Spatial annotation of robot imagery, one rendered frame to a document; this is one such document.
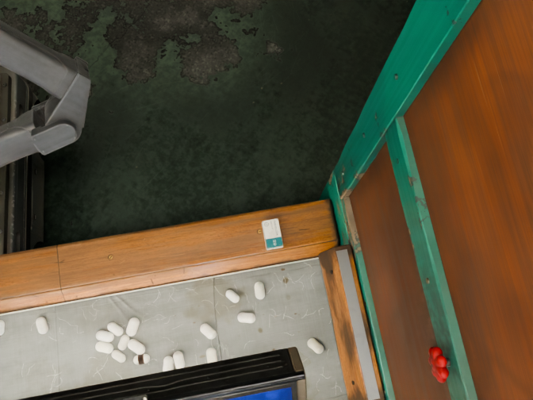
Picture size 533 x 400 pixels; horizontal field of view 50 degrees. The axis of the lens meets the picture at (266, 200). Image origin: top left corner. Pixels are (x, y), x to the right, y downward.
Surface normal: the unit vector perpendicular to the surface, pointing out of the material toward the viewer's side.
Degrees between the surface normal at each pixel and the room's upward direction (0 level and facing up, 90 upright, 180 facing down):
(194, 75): 0
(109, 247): 0
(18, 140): 51
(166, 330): 0
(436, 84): 90
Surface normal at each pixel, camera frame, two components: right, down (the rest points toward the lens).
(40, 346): 0.04, -0.25
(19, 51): 0.34, 0.52
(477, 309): -0.98, 0.16
